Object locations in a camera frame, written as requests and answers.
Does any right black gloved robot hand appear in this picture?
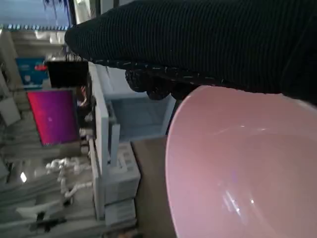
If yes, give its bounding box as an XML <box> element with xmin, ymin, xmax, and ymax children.
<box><xmin>64</xmin><ymin>0</ymin><xmax>317</xmax><ymax>106</ymax></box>

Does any pink bowl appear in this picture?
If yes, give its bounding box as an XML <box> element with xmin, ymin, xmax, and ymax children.
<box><xmin>165</xmin><ymin>85</ymin><xmax>317</xmax><ymax>238</ymax></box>

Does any black monitor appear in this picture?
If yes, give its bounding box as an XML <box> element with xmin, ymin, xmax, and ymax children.
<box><xmin>47</xmin><ymin>60</ymin><xmax>89</xmax><ymax>88</ymax></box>

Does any white mesh cabinet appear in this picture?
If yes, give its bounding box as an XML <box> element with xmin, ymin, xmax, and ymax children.
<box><xmin>88</xmin><ymin>60</ymin><xmax>178</xmax><ymax>221</ymax></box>

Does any monitor with purple screen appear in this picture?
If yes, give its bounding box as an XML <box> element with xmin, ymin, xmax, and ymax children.
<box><xmin>26</xmin><ymin>89</ymin><xmax>81</xmax><ymax>147</ymax></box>

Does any blue poster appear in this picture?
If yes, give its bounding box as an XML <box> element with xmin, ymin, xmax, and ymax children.
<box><xmin>16</xmin><ymin>57</ymin><xmax>48</xmax><ymax>89</ymax></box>

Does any white jointed robot figure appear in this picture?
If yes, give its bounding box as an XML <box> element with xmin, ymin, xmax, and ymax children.
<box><xmin>46</xmin><ymin>156</ymin><xmax>95</xmax><ymax>199</ymax></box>

